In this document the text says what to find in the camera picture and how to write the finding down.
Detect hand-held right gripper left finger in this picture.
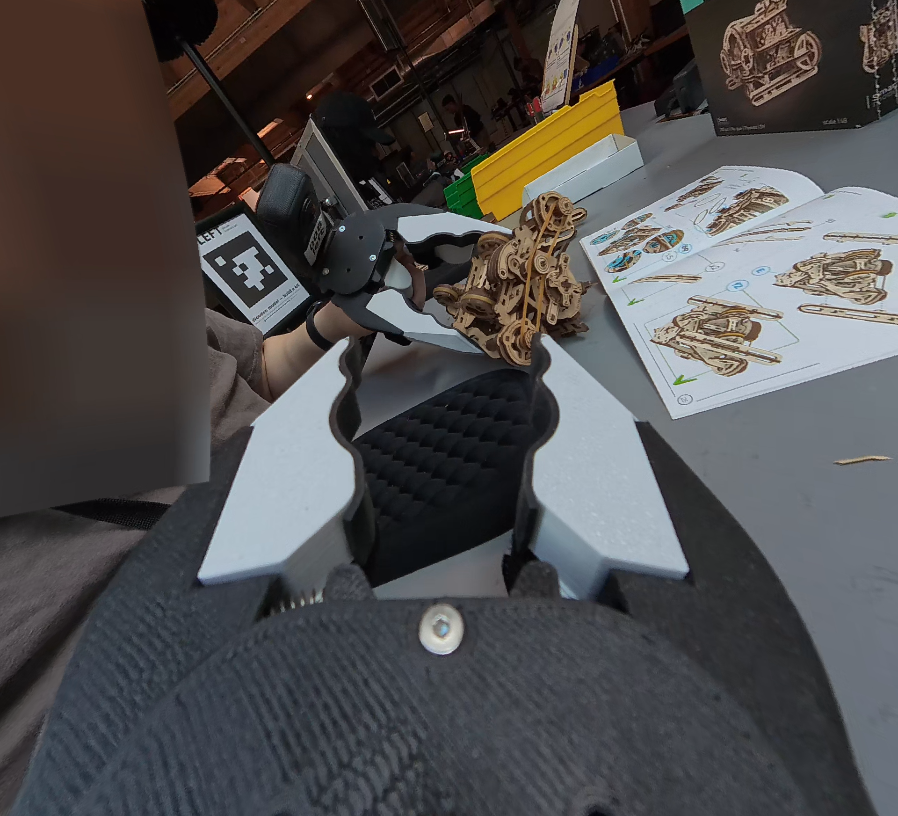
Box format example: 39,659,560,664
198,337,380,596

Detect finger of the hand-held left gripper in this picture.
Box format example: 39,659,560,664
351,266,488,361
395,212,514,270

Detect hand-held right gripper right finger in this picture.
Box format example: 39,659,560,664
501,333,690,601

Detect wooden mechanical model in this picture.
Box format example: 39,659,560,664
431,191,590,364

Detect person's left forearm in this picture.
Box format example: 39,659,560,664
261,325,322,403

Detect black model kit box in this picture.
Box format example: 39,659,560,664
672,0,898,138

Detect person's left hand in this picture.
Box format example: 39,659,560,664
324,307,376,344

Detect green plastic bins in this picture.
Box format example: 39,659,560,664
443,153,492,212

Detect grey equipment case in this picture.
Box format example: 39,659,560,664
291,117,369,215

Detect stack of yellow plastic bins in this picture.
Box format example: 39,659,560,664
470,80,625,222

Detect shallow white cardboard tray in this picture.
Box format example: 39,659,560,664
522,134,645,206

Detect small wooden document stand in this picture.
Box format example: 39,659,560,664
558,23,582,109

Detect open instruction booklet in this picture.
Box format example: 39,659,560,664
581,165,898,420

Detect black device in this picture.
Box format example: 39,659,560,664
656,65,710,122

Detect black round fixture on pole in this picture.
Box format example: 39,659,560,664
142,0,275,164

